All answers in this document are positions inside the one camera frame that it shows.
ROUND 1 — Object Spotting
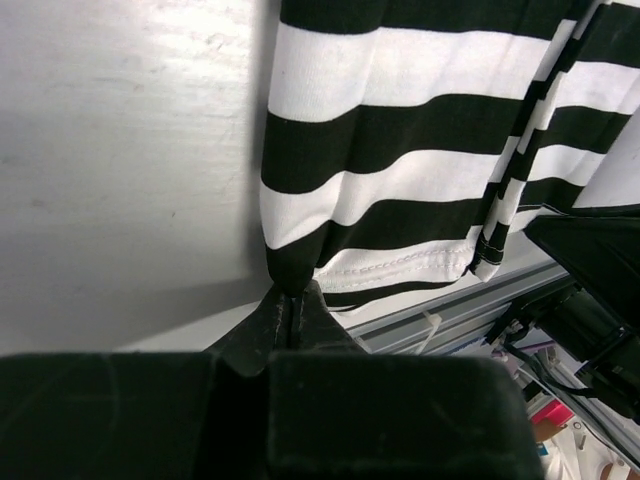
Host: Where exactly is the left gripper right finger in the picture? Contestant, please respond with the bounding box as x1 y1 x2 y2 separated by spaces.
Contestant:
269 289 543 479

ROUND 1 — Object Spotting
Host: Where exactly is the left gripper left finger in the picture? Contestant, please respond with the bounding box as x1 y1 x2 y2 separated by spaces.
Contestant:
1 288 293 479

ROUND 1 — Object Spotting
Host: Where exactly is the black white striped tank top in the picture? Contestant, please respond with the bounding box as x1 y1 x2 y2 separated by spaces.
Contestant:
260 1 639 310

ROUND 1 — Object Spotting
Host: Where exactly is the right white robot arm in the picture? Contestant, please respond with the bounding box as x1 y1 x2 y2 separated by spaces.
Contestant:
525 216 639 422

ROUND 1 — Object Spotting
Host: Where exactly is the aluminium rail frame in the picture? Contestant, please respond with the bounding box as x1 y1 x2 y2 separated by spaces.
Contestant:
345 261 639 479

